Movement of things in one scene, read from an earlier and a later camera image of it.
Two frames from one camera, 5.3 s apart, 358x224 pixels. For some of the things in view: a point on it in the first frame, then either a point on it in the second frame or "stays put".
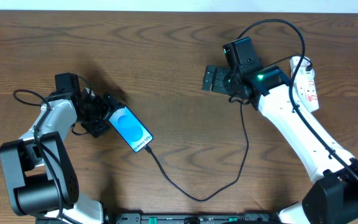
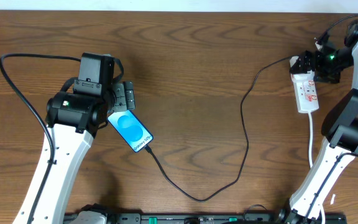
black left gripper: [103, 114] → [128, 95]
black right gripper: [215, 78] → [305, 62]
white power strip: [304, 83] stays put
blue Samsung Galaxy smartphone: [131, 129] stays put
